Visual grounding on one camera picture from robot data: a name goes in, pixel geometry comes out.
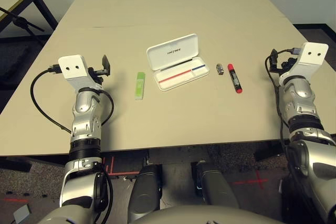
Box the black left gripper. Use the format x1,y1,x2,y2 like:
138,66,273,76
88,55,111,84

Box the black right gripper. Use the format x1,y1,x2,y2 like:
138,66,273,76
270,48,297,72

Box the green highlighter pen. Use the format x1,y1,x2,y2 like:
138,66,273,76
134,71,146,101

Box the red black whiteboard marker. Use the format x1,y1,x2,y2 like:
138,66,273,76
227,63,243,94

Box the white plastic pencil case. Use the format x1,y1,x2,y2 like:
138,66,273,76
146,33,210,92

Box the black tripod stand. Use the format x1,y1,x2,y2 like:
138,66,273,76
0,6,45,33

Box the grey robot left leg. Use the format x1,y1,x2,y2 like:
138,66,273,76
128,165,161,222

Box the grey robot leg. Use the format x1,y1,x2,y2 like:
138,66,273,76
191,160,239,209
128,165,161,222

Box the grey robot right leg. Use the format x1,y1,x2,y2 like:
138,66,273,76
191,160,239,209

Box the grey square floor pad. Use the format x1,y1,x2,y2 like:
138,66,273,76
13,204,31,223

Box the grey robot torso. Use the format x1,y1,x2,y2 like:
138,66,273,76
131,204,284,224

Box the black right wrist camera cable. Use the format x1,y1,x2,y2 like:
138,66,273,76
264,47,302,162

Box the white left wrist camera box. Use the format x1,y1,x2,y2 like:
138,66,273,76
57,54,103,90

